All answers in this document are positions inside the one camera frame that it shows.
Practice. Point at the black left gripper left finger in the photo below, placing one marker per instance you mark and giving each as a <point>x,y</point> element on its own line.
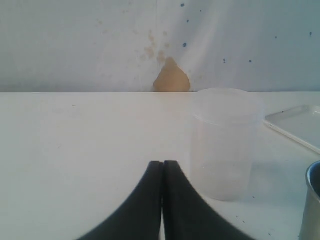
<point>139,216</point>

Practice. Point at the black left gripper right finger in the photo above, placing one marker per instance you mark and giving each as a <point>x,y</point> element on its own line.
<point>186,215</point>

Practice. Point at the stainless steel cup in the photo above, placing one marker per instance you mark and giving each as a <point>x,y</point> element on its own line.
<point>310,227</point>

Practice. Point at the translucent plastic container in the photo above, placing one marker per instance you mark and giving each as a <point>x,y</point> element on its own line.
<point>225,125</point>

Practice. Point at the white rectangular tray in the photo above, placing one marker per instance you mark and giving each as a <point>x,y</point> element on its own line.
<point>300,124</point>

